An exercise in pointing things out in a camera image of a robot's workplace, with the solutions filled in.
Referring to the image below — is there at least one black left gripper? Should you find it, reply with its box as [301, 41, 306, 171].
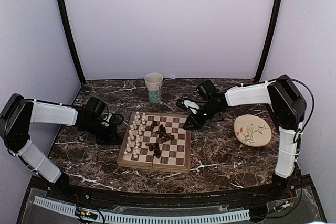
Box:
[82, 119, 122, 146]

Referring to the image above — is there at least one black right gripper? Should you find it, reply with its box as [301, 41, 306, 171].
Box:
[183, 102, 221, 130]

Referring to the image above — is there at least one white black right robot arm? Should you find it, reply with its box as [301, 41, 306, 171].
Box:
[176, 75, 308, 179]

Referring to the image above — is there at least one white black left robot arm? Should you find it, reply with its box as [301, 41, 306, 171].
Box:
[1, 93, 124, 201]

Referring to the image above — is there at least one white chess pieces row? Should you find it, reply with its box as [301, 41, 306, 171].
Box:
[122, 111, 148, 162]

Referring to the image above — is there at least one wooden chess board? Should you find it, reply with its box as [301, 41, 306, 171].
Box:
[117, 112, 191, 173]

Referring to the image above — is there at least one pile of dark chess pieces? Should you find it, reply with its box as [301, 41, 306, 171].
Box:
[145, 121, 175, 158]

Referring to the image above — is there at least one ceramic bird pattern plate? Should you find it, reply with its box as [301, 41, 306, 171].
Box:
[233, 114, 272, 147]

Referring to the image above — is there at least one ceramic coral pattern mug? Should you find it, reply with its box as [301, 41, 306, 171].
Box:
[144, 72, 163, 103]

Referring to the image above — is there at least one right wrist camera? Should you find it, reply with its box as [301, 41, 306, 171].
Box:
[196, 79, 219, 101]

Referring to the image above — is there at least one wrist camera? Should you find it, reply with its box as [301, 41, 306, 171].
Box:
[86, 97, 106, 116]
[196, 79, 219, 101]

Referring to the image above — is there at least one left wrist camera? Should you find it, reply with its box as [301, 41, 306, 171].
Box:
[86, 97, 106, 116]

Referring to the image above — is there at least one white slotted cable duct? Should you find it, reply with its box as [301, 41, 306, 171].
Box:
[33, 196, 250, 223]

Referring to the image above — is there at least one black front rail base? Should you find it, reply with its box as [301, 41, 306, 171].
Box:
[28, 174, 313, 211]

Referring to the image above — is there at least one black corner frame post right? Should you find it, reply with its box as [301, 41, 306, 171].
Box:
[254, 0, 281, 82]

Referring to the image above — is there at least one black corner frame post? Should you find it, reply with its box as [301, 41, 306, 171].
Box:
[254, 0, 281, 82]
[57, 0, 86, 85]

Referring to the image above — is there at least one black corner frame post left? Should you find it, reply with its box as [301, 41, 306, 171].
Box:
[57, 0, 86, 85]

